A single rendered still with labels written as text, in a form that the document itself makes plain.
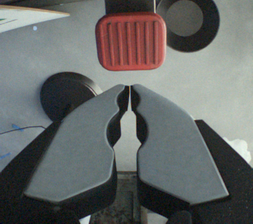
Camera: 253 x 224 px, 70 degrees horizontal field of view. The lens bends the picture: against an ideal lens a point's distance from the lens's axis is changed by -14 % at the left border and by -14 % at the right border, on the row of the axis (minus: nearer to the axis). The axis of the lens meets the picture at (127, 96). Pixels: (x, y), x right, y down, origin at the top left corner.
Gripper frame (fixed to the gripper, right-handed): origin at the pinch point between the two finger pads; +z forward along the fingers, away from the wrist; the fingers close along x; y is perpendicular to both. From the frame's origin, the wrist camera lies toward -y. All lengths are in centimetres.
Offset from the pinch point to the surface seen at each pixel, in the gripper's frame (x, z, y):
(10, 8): -30.2, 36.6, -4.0
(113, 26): -1.6, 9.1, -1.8
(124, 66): -0.7, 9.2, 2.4
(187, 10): 25, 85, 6
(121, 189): -11, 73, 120
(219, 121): 52, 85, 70
